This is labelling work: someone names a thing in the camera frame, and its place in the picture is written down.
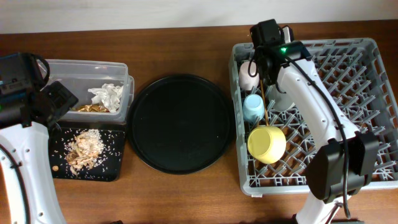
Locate grey dishwasher rack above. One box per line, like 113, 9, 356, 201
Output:
229, 38, 397, 197

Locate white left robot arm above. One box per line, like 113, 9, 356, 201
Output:
1, 81, 78, 223

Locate yellow bowl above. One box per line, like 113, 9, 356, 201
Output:
247, 126, 287, 164

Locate black rectangular tray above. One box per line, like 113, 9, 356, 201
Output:
48, 121, 127, 182

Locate blue cup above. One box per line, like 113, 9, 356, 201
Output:
243, 94, 265, 123

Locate pink cup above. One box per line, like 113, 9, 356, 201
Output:
238, 61, 259, 91

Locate white tissue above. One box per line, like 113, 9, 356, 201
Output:
88, 83, 123, 113

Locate gold brown snack wrapper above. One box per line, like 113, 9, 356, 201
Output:
73, 104, 109, 113

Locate food scraps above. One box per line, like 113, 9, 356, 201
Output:
51, 129, 125, 178

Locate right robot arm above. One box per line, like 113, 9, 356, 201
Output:
254, 41, 379, 223

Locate clear plastic waste bin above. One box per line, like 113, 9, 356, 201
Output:
47, 59, 134, 123

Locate round black serving tray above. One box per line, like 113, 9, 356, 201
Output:
127, 74, 235, 175

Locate wooden chopstick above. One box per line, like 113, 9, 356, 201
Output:
260, 79, 269, 126

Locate grey plate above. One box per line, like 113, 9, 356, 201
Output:
268, 85, 295, 112

